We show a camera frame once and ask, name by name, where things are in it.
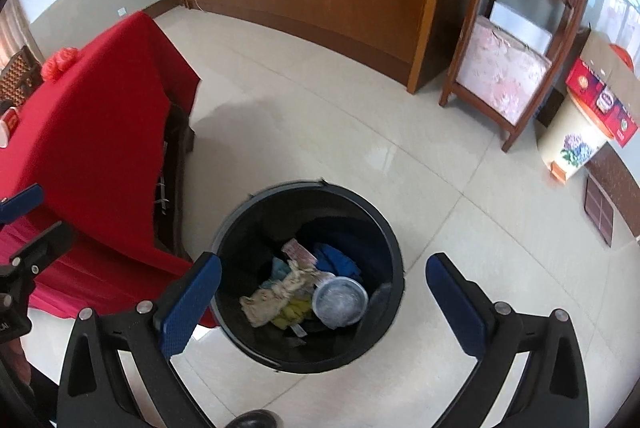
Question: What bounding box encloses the black trash bin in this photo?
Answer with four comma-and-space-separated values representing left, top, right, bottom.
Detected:
209, 179, 406, 371

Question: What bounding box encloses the blue plastic bowl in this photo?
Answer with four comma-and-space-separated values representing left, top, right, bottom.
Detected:
311, 275, 369, 329

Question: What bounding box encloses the red printed cardboard box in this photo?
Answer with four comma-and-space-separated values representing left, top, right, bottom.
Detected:
565, 30, 640, 147

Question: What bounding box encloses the white and red milk carton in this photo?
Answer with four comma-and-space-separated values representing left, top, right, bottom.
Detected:
281, 239, 318, 270

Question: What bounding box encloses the wooden lattice-back chair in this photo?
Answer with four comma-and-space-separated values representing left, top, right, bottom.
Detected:
0, 45, 46, 109

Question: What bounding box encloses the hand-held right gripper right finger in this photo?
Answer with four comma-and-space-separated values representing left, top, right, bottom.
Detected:
425, 252, 591, 428

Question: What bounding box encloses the red plastic bag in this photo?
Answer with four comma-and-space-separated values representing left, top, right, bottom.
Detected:
40, 47, 80, 81

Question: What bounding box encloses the white board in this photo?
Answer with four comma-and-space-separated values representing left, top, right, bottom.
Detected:
489, 0, 555, 55

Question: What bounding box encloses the red tablecloth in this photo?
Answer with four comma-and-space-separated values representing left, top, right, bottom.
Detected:
0, 11, 221, 329

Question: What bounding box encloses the patterned beige curtain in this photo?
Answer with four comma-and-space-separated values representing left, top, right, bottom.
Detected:
0, 0, 38, 69

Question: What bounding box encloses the pink floral cushion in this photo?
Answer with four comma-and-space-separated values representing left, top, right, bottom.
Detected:
457, 15, 553, 124

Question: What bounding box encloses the yellow cloth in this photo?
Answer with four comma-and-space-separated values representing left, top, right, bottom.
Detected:
270, 295, 316, 330

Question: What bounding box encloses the red paper cup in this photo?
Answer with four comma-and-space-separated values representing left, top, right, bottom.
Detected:
0, 105, 21, 149

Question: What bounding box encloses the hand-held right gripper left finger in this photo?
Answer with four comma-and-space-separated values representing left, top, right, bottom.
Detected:
56, 252, 223, 428

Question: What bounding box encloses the blue knitted cloth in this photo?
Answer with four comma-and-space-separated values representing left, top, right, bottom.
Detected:
300, 218, 372, 280

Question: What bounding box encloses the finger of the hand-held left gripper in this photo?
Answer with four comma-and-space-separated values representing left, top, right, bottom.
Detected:
10, 220, 77, 282
0, 184, 46, 225

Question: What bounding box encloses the black table frame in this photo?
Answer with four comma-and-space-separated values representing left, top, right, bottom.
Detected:
152, 100, 196, 259

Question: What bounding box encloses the white floral plastic barrel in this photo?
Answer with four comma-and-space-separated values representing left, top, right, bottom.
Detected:
537, 97, 609, 183

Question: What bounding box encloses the dark wooden lattice panel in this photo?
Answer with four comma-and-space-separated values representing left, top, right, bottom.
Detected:
582, 145, 640, 249

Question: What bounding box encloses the beige cloth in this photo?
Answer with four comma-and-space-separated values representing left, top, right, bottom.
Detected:
239, 258, 321, 328

